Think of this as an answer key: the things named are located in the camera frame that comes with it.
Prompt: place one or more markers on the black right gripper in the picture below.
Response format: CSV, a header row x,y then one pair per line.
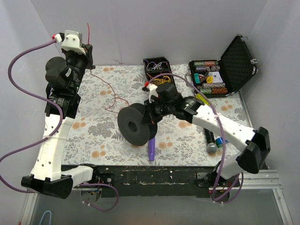
x,y
148,113

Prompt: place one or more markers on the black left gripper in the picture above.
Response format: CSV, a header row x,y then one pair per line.
x,y
88,55

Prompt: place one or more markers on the grey perforated cable spool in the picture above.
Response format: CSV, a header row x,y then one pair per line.
x,y
131,127

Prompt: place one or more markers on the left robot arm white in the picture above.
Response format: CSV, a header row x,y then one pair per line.
x,y
64,77

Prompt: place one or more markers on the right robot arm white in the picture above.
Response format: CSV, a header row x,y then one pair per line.
x,y
253,144

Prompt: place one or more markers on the yellow big blind button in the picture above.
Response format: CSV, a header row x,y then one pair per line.
x,y
209,79

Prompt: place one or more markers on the black glitter microphone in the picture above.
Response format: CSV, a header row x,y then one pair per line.
x,y
211,145

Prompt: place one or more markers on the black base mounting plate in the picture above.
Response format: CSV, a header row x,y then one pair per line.
x,y
152,180

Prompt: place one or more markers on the white card deck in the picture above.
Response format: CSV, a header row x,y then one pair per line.
x,y
216,77

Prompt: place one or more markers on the blue green brick block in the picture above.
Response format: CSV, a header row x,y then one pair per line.
x,y
220,142

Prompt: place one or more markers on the black poker chip case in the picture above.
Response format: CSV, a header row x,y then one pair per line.
x,y
236,67

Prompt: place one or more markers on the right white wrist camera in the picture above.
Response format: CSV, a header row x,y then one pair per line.
x,y
152,91

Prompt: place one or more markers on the black compartment cable box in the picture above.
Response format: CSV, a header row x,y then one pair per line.
x,y
156,66

